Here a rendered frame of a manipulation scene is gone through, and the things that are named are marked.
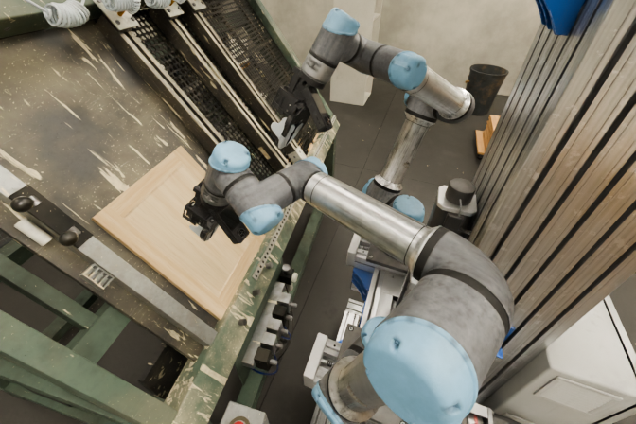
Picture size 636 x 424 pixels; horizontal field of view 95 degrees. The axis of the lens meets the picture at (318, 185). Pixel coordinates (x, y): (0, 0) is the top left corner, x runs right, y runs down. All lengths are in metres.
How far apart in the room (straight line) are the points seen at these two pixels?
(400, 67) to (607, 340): 0.86
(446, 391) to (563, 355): 0.67
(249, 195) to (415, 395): 0.40
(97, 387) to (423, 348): 0.88
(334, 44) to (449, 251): 0.49
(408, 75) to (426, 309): 0.47
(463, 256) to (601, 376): 0.63
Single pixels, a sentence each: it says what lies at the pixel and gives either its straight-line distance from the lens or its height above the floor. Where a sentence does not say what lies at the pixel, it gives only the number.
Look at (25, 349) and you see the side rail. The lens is 1.02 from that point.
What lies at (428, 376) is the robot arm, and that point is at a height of 1.66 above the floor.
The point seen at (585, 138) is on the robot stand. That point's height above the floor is 1.78.
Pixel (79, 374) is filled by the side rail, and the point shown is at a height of 1.16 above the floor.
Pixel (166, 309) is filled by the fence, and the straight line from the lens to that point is 1.14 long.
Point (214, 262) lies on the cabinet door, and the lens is 1.28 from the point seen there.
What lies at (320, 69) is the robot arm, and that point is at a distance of 0.73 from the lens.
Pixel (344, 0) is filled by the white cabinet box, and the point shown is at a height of 1.46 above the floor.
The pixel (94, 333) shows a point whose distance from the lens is 1.14.
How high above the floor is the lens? 1.99
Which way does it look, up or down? 39 degrees down
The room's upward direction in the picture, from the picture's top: 1 degrees clockwise
